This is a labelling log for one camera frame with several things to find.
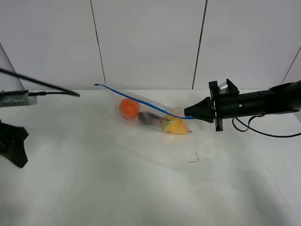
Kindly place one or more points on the purple toy eggplant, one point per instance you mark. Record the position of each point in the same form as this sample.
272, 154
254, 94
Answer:
149, 118

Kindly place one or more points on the orange toy fruit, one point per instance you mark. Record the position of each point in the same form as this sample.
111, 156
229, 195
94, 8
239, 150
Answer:
129, 108

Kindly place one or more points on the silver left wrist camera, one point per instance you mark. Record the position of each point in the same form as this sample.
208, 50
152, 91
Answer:
17, 98

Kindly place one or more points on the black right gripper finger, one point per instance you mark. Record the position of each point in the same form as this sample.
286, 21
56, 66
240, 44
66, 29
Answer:
201, 109
208, 119

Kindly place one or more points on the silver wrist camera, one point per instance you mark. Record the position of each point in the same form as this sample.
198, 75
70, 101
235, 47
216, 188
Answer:
17, 98
228, 87

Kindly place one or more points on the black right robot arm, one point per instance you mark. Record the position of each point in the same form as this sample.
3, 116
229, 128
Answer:
281, 99

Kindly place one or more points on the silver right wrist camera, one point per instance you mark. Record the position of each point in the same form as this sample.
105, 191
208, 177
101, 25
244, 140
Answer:
228, 87

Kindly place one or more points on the yellow toy pear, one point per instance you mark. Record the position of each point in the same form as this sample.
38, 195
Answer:
174, 125

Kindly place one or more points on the clear blue-zip file bag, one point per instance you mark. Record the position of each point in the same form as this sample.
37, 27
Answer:
146, 104

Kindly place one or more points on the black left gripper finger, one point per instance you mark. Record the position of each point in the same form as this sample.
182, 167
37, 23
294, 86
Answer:
12, 144

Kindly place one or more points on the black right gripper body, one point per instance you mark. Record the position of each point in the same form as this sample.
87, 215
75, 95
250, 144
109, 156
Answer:
224, 106

